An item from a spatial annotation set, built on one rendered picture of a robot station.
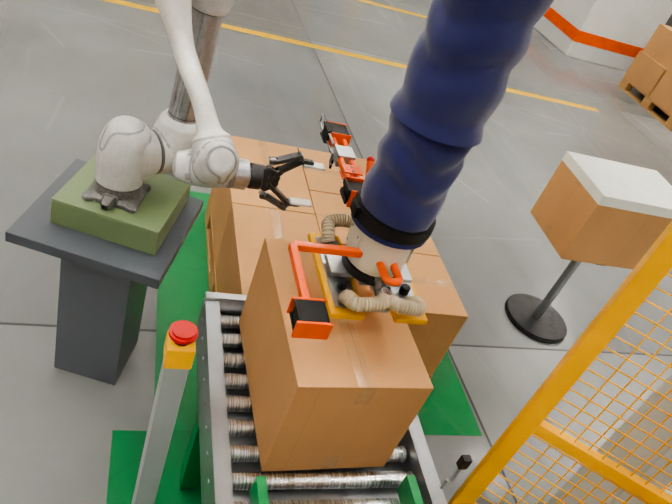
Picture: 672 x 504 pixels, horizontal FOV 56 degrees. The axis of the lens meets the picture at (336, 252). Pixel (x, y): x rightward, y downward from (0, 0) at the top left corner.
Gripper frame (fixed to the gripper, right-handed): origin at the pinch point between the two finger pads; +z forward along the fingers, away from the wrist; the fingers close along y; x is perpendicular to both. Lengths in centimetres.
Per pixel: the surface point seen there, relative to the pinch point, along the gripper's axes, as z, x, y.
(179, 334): -38, 49, 15
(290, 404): -7, 56, 32
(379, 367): 18, 49, 24
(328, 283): 1.2, 32.4, 9.6
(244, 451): -11, 50, 64
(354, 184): 12.5, -0.3, -2.4
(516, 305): 181, -80, 116
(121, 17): -61, -397, 124
